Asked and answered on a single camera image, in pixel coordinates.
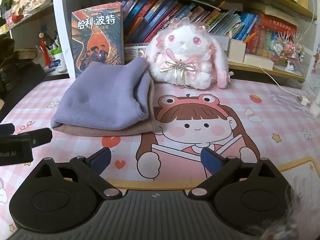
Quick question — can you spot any white power strip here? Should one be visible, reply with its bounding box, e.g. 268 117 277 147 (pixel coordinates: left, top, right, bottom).
309 101 320 117

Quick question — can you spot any pink checkered desk mat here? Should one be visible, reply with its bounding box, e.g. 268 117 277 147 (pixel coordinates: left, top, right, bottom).
1 80 319 239

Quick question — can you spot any pink white plush bunny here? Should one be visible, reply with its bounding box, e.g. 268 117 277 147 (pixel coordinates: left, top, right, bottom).
143 17 230 90

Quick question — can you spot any row of upright books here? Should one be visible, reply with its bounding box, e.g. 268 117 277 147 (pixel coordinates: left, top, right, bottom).
124 3 304 61

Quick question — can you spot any wooden bookshelf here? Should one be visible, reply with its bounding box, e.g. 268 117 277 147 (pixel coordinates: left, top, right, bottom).
67 0 317 82

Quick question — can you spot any purple and pink garment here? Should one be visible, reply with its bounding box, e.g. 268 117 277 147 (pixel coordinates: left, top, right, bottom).
51 57 160 137

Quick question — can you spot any white pen holder box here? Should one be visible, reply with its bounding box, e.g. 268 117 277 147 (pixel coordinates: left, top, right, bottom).
228 39 247 63

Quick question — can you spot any white USB adapter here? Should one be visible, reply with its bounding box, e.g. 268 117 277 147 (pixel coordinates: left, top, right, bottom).
299 95 310 106

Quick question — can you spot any colourful bead tree ornament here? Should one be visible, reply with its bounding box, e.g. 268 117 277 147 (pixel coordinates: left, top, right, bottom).
271 31 305 72

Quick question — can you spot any Harry Potter book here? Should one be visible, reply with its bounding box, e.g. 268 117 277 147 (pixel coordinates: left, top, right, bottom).
71 2 124 76

